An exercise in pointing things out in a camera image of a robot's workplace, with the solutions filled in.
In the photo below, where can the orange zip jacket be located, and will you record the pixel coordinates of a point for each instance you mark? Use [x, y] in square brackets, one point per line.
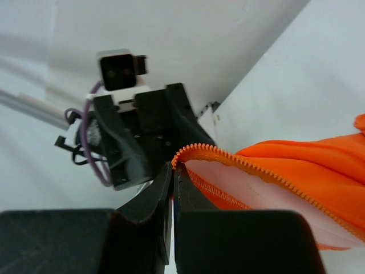
[322, 180]

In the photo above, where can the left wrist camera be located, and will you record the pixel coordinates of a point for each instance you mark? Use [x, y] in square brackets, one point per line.
[122, 73]

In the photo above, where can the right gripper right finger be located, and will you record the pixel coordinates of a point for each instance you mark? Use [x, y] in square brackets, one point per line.
[210, 240]

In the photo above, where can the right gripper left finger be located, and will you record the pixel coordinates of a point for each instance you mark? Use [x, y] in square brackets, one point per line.
[134, 238]

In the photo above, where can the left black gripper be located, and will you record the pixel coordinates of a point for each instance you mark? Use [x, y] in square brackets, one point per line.
[138, 143]

